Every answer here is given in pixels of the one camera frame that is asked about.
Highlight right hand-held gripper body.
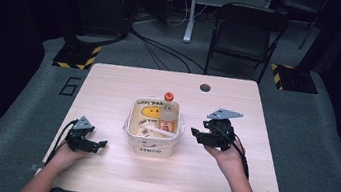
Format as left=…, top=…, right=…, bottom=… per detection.
left=200, top=106, right=245, bottom=154

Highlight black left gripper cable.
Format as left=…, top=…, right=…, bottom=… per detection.
left=45, top=115, right=79, bottom=168

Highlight black yellow striped stand base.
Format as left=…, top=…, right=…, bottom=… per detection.
left=51, top=31, right=104, bottom=74
left=267, top=62, right=322, bottom=96

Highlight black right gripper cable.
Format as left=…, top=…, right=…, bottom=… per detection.
left=211, top=125, right=256, bottom=182

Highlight white smiley face bag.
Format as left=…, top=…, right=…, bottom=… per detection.
left=119, top=93, right=190, bottom=162

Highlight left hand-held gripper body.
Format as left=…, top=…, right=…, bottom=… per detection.
left=64, top=112, right=97, bottom=153

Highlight white desk frame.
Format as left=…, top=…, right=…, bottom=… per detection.
left=182, top=0, right=276, bottom=55

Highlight black floor cables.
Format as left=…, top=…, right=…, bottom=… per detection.
left=124, top=27, right=213, bottom=77

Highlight black folding chair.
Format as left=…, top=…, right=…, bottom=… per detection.
left=202, top=0, right=291, bottom=89

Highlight person's left hand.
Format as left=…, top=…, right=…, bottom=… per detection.
left=51, top=138, right=93, bottom=170

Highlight clear bottle with red cap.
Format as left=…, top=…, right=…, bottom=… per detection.
left=156, top=91, right=183, bottom=135

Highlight white tangled cables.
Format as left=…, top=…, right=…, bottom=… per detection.
left=133, top=0, right=215, bottom=35

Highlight person's right hand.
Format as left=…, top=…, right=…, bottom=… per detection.
left=200, top=134, right=250, bottom=183

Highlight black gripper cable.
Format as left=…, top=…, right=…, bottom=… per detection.
left=45, top=115, right=79, bottom=168
left=211, top=125, right=256, bottom=182

